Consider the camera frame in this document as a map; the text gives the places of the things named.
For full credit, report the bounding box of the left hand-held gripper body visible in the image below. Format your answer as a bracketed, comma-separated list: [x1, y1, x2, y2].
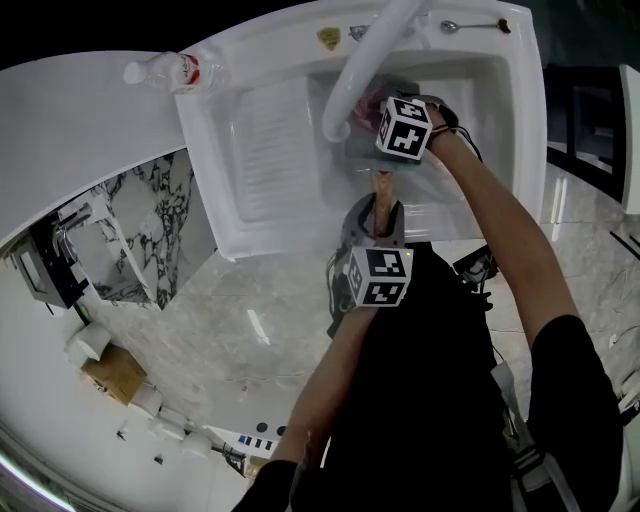
[327, 238, 415, 310]

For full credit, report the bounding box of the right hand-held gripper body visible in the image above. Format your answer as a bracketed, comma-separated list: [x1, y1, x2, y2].
[374, 89, 460, 162]

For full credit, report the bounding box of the pink sponge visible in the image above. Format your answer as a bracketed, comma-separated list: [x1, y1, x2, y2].
[351, 86, 390, 132]

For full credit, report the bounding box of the person's left forearm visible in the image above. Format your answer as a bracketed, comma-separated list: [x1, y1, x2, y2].
[271, 303, 375, 470]

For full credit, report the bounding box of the person's right forearm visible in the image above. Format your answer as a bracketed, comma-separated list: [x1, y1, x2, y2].
[426, 131, 582, 347]

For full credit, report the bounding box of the white curved faucet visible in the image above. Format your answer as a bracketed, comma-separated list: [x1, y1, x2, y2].
[321, 0, 437, 145]

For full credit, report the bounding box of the black waist device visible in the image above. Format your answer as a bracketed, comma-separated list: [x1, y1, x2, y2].
[451, 243, 502, 312]

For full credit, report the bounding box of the white sink basin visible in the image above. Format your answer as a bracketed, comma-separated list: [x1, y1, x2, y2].
[174, 0, 547, 262]

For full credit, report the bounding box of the metal spoon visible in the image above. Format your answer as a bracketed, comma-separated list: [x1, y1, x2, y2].
[439, 18, 513, 36]

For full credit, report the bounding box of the gold sticker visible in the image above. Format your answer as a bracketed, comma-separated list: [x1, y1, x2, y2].
[315, 26, 343, 52]

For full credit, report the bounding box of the person's black clothing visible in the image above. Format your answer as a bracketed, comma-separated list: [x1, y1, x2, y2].
[231, 241, 627, 512]

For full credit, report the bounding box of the marble-patterned cabinet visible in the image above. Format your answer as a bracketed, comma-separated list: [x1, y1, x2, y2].
[53, 149, 217, 312]

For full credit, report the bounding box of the white panel with black knobs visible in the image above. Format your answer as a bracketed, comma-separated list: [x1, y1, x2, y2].
[203, 421, 287, 457]

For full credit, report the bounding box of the clear plastic water bottle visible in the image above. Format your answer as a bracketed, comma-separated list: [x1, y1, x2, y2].
[122, 49, 232, 97]

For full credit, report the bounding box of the brown cardboard box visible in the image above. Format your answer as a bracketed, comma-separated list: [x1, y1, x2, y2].
[78, 344, 150, 407]

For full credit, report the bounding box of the white paper roll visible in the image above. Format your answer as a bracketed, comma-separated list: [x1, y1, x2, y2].
[64, 321, 113, 365]

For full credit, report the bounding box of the white curved counter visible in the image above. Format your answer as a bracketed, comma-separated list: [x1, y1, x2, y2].
[0, 49, 227, 251]

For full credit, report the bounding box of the black cable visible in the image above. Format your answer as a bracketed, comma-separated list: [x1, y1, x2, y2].
[431, 124, 486, 163]

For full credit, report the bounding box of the striped white bag strap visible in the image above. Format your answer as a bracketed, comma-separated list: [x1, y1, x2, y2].
[489, 362, 571, 512]

